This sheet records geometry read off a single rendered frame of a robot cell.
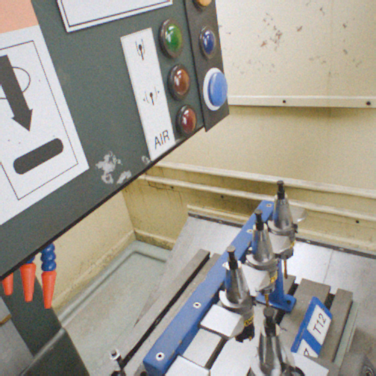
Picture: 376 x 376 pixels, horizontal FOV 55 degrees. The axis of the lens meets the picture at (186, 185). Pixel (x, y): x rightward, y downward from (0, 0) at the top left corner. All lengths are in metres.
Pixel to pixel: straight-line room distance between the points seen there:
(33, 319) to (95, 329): 0.49
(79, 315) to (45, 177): 1.48
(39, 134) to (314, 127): 0.97
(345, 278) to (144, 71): 1.10
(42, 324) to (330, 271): 0.90
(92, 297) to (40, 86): 1.55
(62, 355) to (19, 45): 1.11
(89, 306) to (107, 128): 1.48
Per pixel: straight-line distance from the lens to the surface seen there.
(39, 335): 1.18
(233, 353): 0.99
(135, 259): 1.82
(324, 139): 1.12
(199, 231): 1.47
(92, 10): 0.23
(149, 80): 0.26
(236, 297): 0.64
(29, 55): 0.20
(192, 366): 0.60
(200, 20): 0.32
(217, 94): 0.32
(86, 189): 0.23
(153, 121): 0.26
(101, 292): 1.72
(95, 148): 0.23
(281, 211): 0.77
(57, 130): 0.21
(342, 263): 1.30
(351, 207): 1.21
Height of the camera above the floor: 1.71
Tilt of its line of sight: 29 degrees down
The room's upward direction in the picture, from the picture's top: 12 degrees counter-clockwise
